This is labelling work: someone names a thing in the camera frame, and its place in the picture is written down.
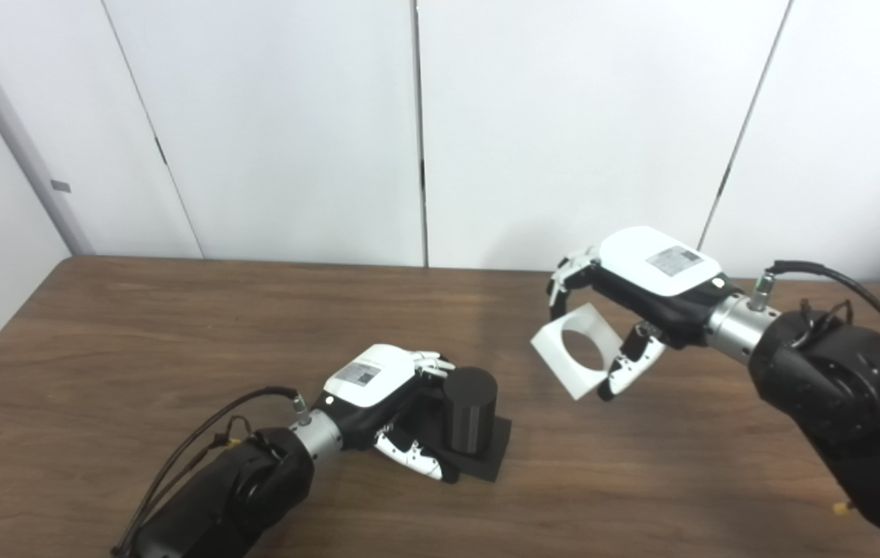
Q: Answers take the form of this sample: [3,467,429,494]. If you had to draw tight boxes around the white square piece with hole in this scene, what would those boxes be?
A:
[531,303,631,401]

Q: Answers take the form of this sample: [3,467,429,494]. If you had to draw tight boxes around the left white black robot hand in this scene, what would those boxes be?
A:
[315,344,460,483]

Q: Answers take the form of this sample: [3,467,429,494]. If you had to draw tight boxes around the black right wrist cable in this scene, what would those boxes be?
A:
[750,260,880,381]

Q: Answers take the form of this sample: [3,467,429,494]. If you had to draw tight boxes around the grey wall post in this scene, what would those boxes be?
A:
[0,0,96,257]

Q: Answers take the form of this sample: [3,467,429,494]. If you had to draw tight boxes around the black peg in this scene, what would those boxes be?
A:
[401,367,513,483]

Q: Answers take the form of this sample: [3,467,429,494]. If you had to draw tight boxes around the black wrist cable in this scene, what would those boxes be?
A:
[111,386,311,557]
[750,260,880,381]

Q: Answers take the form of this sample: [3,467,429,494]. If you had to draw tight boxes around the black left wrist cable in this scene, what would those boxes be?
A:
[111,386,311,557]

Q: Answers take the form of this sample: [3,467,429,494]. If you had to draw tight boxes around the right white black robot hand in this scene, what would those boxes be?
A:
[547,226,743,402]

